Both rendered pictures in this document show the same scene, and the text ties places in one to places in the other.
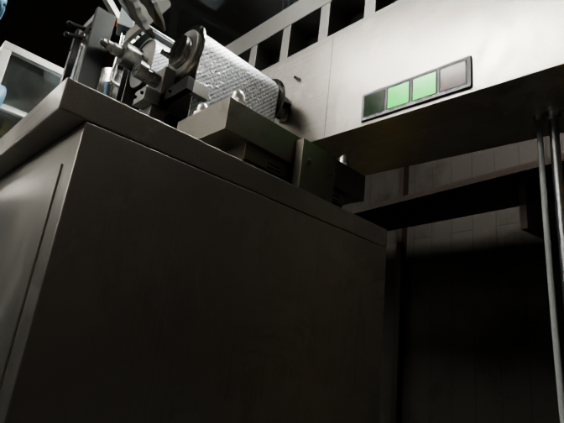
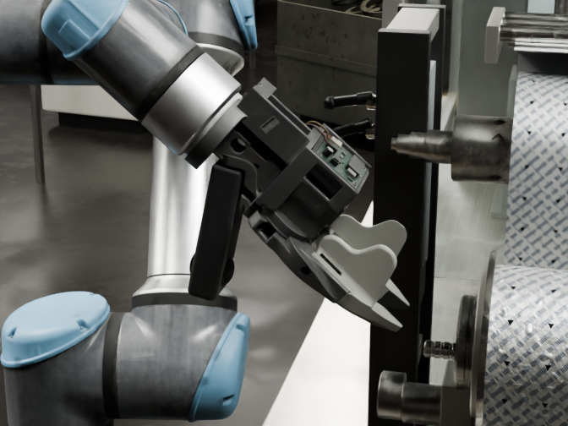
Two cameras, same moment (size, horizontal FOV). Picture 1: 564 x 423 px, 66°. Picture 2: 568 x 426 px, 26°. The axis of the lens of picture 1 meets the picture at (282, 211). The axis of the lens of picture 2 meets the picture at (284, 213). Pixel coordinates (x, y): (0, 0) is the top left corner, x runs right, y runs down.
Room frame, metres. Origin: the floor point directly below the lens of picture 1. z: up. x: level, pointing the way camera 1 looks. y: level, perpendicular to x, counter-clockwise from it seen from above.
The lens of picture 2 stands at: (0.24, -0.38, 1.67)
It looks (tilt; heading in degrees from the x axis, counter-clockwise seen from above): 19 degrees down; 57
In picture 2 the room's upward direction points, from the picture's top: straight up
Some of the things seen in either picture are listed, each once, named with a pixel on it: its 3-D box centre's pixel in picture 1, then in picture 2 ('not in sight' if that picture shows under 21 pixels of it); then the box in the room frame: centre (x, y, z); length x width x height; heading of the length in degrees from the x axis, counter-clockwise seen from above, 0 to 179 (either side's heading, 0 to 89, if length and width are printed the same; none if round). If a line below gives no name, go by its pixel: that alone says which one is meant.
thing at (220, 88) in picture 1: (233, 123); not in sight; (0.89, 0.13, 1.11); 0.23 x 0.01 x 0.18; 134
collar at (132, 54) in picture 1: (132, 58); (485, 150); (1.01, 0.45, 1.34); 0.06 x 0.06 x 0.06; 44
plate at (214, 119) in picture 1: (278, 164); not in sight; (0.83, 0.02, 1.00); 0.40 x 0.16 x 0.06; 134
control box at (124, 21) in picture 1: (124, 18); not in sight; (1.27, 0.62, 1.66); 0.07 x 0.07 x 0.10; 23
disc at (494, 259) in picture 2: (185, 54); (487, 344); (0.85, 0.26, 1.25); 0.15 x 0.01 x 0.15; 44
